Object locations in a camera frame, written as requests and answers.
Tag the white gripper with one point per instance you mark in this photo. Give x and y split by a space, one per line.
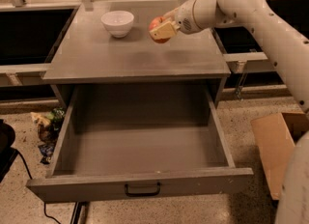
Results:
183 18

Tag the pile of snack bags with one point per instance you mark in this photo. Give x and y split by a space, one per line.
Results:
48 129

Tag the grey counter cabinet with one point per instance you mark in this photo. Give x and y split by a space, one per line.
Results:
89 54

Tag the open grey drawer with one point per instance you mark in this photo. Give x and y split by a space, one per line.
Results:
140 134

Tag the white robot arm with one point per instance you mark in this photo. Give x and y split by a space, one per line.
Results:
287 50

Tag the cardboard box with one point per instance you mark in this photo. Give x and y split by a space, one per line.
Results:
276 136

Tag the white ceramic bowl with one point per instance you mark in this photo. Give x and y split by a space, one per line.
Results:
117 23

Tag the metal bracket under shelf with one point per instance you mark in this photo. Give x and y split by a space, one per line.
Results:
241 72

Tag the black drawer handle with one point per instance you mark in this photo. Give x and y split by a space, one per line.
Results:
139 191

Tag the red apple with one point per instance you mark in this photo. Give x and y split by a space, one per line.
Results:
159 30

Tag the black device at left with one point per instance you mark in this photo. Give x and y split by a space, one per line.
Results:
7 152

